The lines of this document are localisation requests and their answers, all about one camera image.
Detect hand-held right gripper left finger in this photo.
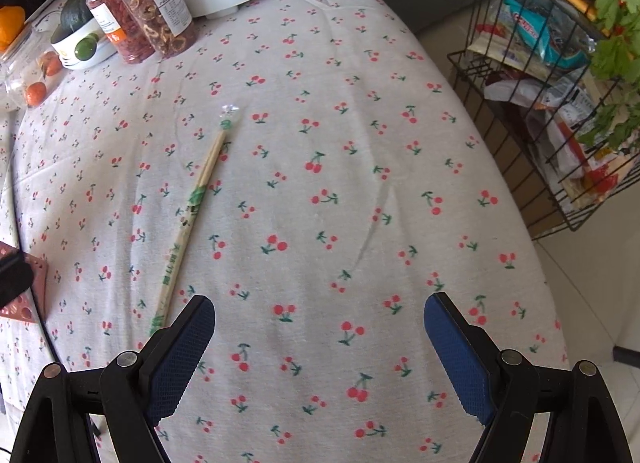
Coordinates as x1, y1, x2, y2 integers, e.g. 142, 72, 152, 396
10, 294, 217, 463

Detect cherry print tablecloth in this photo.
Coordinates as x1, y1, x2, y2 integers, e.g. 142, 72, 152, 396
0, 0, 571, 463

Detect clear jar of dried slices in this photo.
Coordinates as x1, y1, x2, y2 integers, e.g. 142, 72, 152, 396
112, 0, 199, 59

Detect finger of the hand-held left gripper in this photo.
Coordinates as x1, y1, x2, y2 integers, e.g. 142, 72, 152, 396
0, 250, 35, 311

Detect pink perforated utensil holder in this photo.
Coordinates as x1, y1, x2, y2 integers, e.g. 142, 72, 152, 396
0, 243, 48, 326

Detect white and green printed container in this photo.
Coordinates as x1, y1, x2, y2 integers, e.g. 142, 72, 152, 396
50, 0, 121, 70

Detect clear plastic container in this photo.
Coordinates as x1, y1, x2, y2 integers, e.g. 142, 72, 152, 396
0, 26, 63, 109

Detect paper-wrapped disposable chopsticks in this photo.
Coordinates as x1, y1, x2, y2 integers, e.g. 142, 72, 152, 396
147, 103, 240, 339

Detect black wire rack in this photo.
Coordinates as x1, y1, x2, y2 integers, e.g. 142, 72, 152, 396
446, 0, 640, 243

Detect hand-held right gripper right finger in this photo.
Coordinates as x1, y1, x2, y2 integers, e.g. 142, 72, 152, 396
423, 292, 636, 463

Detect pile of snack packets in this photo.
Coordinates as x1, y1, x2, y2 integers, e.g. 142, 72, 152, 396
470, 0, 640, 209

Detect orange tangerine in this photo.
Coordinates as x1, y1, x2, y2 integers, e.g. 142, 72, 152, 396
0, 6, 26, 51

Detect clear jar of red dried fruit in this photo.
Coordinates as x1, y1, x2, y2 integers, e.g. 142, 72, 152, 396
75, 0, 156, 65

